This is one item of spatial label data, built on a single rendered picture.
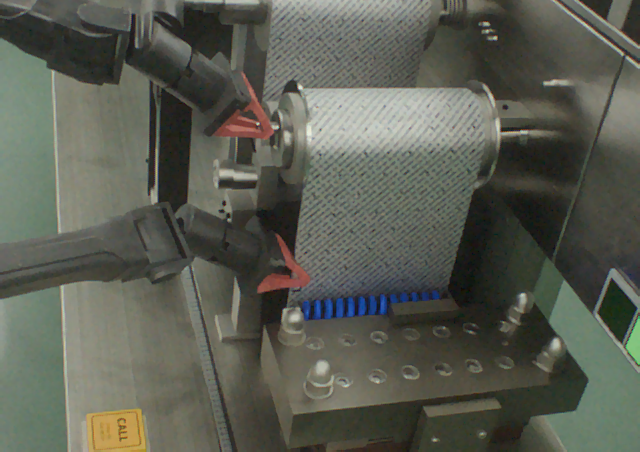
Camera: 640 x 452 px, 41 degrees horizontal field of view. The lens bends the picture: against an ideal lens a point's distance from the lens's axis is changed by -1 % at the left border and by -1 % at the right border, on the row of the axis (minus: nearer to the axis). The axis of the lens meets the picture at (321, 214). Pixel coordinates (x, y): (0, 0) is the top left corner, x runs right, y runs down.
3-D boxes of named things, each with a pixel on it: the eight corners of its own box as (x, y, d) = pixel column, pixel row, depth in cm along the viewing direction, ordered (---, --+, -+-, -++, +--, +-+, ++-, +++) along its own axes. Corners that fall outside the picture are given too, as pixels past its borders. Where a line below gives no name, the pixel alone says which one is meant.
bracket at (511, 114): (479, 110, 118) (482, 97, 117) (517, 110, 120) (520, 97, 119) (495, 128, 114) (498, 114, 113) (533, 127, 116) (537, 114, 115)
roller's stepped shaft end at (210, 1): (177, 7, 123) (178, -15, 122) (218, 7, 125) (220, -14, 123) (180, 15, 121) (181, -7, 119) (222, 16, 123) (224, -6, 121)
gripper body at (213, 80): (212, 141, 100) (162, 109, 95) (196, 95, 107) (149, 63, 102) (250, 102, 98) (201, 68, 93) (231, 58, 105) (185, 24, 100)
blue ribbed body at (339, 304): (294, 315, 118) (297, 295, 116) (438, 303, 124) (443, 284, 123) (300, 332, 115) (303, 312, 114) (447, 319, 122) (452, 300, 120)
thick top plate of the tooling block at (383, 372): (260, 357, 116) (264, 323, 113) (523, 331, 128) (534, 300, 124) (287, 448, 104) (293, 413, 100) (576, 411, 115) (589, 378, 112)
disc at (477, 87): (439, 150, 127) (463, 60, 118) (442, 150, 127) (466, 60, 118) (478, 211, 116) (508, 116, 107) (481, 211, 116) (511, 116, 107)
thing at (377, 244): (286, 308, 118) (302, 195, 108) (443, 295, 125) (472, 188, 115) (287, 310, 118) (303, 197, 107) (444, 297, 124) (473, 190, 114)
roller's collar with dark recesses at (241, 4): (216, 14, 127) (219, -28, 124) (255, 15, 129) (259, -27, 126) (223, 31, 122) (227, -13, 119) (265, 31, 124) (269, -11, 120)
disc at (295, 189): (272, 154, 120) (285, 58, 111) (276, 154, 120) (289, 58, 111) (297, 219, 108) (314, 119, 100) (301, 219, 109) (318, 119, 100)
